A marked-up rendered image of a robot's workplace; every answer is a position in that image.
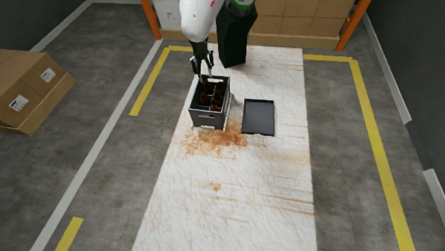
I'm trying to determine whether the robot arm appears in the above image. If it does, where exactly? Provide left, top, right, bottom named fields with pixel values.
left=179, top=0, right=254, bottom=46

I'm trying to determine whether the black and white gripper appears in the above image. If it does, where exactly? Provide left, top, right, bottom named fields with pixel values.
left=189, top=43, right=214, bottom=82

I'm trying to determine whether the dark grey crate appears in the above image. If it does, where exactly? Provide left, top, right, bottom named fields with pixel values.
left=188, top=76, right=230, bottom=130

